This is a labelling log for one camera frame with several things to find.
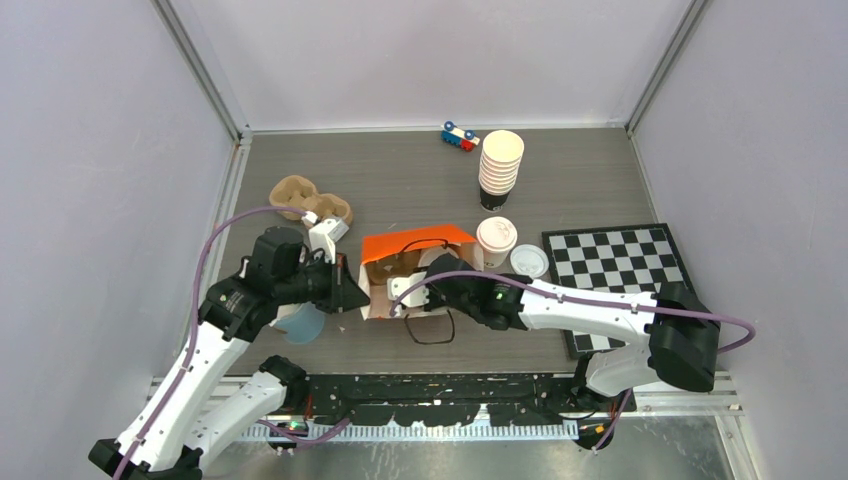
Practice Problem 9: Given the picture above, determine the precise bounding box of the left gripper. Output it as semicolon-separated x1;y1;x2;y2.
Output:
275;249;371;313

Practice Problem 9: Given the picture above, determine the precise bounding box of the white paper coffee cup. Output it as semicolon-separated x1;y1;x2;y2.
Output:
481;244;513;269

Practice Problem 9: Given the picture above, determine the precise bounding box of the orange paper bag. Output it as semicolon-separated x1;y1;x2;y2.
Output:
358;224;484;346

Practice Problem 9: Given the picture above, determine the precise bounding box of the white plastic cup lid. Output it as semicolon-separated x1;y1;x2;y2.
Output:
476;216;518;252

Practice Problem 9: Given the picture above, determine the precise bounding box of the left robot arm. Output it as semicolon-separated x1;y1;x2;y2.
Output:
88;227;370;479

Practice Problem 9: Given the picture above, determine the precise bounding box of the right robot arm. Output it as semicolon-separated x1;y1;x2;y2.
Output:
425;254;720;411

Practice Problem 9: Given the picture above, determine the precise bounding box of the blue plastic cup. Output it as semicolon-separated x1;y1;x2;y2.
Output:
281;303;326;345

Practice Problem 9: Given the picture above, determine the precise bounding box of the crumpled white paper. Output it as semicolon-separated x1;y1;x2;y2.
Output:
269;304;301;334

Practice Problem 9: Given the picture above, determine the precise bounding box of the cardboard cup carrier tray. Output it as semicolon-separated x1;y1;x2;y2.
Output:
268;175;354;227

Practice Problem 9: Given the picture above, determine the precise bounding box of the black white checkerboard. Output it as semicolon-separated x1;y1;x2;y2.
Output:
541;223;694;361

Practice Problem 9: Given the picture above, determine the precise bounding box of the stack of white paper cups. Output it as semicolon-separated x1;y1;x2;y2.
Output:
478;130;525;212

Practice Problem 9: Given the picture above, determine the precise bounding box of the red blue toy car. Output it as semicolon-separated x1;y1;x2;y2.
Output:
440;121;480;152

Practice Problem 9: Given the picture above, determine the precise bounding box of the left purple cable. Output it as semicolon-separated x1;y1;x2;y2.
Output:
109;205;356;480

